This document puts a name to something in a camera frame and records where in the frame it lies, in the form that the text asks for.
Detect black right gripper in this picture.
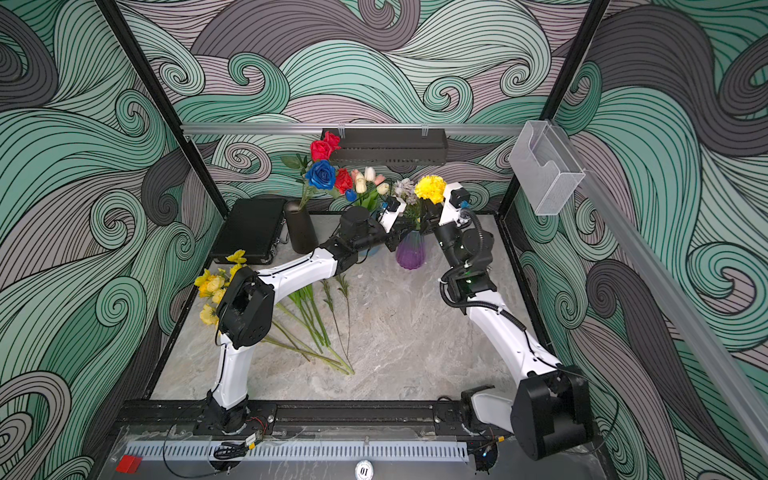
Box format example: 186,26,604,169
422,188,468,277

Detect purple glass vase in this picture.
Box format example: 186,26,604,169
396,231,426,270

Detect yellow carnation stem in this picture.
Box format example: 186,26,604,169
321,279,348,364
414,175,447,233
336,274,351,364

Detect black cylindrical vase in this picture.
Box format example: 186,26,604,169
284,200,319,254

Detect single yellow tulip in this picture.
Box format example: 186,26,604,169
299,285,330,348

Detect yellow ranunculus stem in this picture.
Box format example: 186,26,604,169
217,250,346,361

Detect pale yellow blossom spray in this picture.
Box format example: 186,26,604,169
194,269,230,325

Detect yellow flower bunch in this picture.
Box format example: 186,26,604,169
262,323,355,376

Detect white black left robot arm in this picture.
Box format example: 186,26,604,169
204,206,416,435

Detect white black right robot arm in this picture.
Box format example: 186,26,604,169
421,200,595,460

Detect yellow tulip bouquet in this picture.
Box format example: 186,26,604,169
343,167,391,212

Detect yellow carnation bouquet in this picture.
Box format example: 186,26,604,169
393,179,421,230

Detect blue rose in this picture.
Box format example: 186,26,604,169
305,160,336,190

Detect red rose stem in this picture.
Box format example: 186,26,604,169
281,131,358,210

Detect black hanging tray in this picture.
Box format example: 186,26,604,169
322,127,449,166

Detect black ribbed hard case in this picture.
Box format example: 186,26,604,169
209,198,286,265

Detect red small block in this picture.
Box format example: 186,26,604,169
115,455,142,474

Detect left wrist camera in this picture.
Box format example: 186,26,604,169
379,196,407,233

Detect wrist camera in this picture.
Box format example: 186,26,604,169
439,182,470,227
379,196,407,233

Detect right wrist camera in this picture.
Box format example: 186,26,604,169
439,182,470,227

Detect clear acrylic wall box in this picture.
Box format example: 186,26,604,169
508,120,585,216

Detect white slotted cable duct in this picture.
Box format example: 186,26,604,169
123,441,469,463

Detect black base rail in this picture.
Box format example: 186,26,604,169
119,398,595,439

